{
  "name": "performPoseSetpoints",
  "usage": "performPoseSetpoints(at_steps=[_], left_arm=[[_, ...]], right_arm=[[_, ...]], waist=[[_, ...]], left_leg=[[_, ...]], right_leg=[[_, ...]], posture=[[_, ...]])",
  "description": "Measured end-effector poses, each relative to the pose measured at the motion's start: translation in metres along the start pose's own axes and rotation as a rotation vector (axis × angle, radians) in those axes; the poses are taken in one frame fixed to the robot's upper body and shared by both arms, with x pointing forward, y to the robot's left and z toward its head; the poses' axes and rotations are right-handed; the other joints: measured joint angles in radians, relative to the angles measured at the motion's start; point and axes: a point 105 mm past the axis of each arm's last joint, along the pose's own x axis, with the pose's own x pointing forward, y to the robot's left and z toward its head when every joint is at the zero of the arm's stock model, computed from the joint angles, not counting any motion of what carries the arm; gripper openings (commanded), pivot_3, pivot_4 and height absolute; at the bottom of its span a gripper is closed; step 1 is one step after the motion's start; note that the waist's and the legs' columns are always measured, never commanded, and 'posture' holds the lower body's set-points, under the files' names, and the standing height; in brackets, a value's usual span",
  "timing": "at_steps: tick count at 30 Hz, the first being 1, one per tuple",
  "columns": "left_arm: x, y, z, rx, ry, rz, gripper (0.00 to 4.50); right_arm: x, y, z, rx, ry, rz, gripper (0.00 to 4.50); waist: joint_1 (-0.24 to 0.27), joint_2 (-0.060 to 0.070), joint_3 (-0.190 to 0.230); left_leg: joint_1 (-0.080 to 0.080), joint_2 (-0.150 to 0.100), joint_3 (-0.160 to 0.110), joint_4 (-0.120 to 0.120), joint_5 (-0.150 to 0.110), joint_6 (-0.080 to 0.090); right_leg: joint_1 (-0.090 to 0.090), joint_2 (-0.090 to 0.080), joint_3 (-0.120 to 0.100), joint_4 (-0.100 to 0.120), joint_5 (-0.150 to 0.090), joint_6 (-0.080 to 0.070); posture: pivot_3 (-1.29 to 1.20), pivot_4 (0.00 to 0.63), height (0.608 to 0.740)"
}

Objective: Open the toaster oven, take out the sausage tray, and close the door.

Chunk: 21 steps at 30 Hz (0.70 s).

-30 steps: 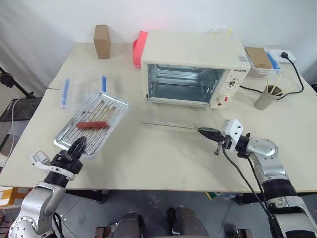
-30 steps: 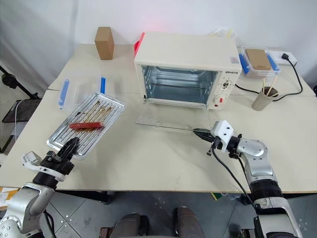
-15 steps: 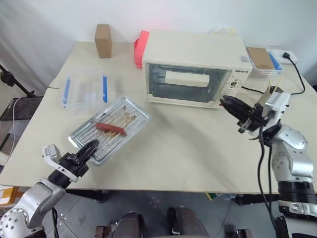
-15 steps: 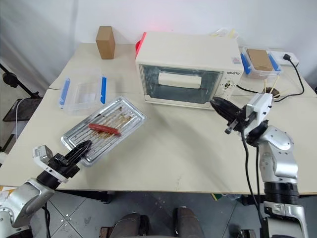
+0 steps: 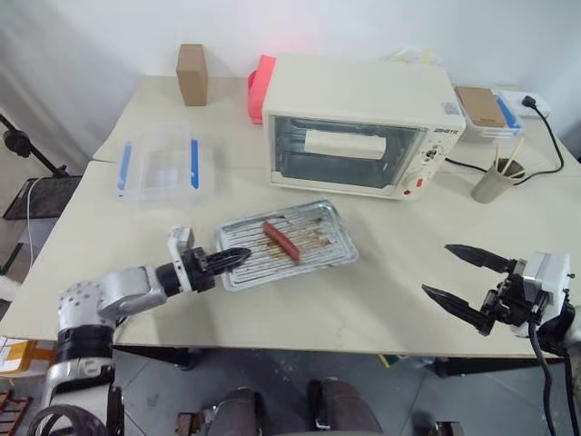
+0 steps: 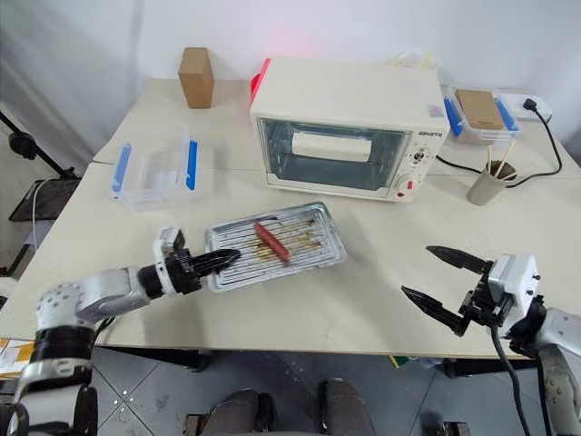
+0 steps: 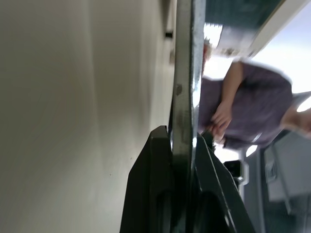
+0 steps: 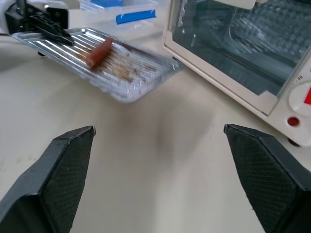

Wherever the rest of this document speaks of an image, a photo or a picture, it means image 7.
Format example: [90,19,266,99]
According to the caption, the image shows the green board with white frame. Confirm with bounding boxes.
[204,0,307,58]

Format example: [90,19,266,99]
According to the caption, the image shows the person in purple shirt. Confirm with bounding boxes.
[198,40,311,149]

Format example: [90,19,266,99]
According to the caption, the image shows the bystander bare hand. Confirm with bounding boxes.
[210,101,234,137]

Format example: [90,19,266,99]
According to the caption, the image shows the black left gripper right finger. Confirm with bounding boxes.
[194,131,246,233]

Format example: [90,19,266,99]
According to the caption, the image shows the small black box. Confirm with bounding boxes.
[224,160,242,178]

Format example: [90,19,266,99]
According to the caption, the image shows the grey cabinet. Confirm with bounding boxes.
[261,135,311,214]

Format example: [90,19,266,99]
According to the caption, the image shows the grey table edge strip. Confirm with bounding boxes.
[170,0,206,170]

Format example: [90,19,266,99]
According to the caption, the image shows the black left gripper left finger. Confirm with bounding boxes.
[120,125,176,233]

